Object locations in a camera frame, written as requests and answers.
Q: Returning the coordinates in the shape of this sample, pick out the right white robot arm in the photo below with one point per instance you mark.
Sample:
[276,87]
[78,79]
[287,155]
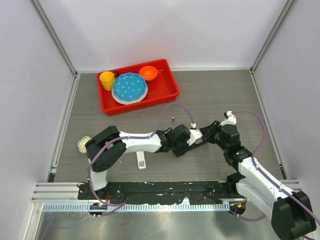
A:
[290,212]

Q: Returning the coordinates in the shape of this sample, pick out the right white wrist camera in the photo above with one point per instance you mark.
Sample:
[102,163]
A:
[229,119]

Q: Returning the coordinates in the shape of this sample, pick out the yellow mug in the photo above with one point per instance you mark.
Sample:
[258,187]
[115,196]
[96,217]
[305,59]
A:
[107,79]

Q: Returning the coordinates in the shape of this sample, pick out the white slotted cable duct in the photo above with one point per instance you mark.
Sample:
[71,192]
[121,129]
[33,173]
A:
[89,207]

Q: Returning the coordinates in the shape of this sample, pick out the orange bowl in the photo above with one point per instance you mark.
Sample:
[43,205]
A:
[149,73]

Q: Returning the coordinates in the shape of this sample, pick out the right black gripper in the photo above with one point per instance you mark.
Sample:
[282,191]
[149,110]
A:
[208,131]

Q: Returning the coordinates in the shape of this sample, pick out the black remote control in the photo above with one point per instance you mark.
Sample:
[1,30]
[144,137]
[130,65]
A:
[197,143]

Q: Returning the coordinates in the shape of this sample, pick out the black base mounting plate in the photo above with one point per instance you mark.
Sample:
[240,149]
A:
[160,192]

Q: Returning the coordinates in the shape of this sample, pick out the white slim remote control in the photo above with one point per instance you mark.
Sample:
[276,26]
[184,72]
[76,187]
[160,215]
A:
[141,160]

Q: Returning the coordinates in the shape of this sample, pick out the white plate under blue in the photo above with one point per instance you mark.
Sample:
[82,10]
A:
[129,95]

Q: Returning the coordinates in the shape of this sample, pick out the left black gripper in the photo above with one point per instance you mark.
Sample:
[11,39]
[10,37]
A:
[179,153]

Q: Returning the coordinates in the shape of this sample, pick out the blue dotted plate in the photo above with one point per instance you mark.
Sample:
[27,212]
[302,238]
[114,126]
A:
[129,80]

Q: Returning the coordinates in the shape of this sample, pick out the red plastic tray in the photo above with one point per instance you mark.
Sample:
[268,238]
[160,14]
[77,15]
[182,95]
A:
[163,89]

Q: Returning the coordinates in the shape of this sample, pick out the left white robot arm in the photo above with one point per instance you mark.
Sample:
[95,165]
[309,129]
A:
[108,146]

